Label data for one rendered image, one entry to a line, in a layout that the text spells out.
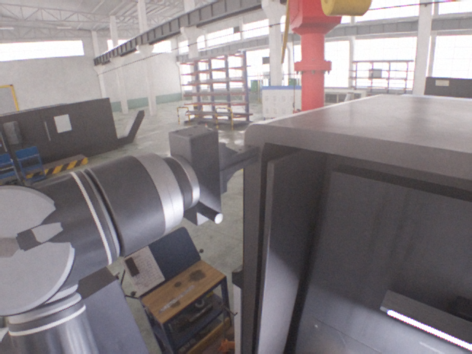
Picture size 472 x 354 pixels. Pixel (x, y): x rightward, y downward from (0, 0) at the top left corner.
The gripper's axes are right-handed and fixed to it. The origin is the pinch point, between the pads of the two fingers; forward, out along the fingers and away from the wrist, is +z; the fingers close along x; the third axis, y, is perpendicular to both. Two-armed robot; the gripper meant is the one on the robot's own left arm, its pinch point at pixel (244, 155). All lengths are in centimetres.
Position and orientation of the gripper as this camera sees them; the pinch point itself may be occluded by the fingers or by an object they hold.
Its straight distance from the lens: 41.9
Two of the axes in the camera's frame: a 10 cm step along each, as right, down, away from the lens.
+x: -0.2, -9.1, -4.1
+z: 6.8, -3.1, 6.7
